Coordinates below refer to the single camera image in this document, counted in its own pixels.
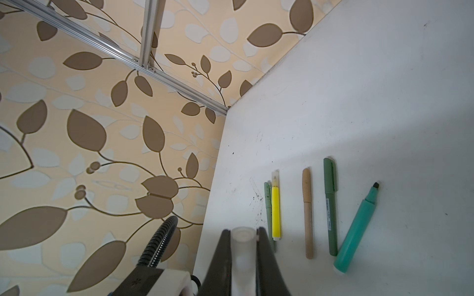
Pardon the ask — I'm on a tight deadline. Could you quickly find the dark green pen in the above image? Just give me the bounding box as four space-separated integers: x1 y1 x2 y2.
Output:
323 158 338 257

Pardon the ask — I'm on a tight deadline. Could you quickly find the green highlighter marker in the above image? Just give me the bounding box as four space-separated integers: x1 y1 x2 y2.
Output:
333 182 380 274

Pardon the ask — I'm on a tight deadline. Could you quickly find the yellow highlighter marker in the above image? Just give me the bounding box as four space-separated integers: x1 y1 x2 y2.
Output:
271 170 281 241

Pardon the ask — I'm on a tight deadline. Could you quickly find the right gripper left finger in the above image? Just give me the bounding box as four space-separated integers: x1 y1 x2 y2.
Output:
197 229 232 296

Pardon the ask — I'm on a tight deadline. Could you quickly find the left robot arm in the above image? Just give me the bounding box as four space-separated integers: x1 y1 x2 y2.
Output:
137 216 181 268

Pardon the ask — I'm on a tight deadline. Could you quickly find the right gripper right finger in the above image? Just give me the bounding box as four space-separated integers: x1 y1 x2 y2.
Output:
256 227 291 296

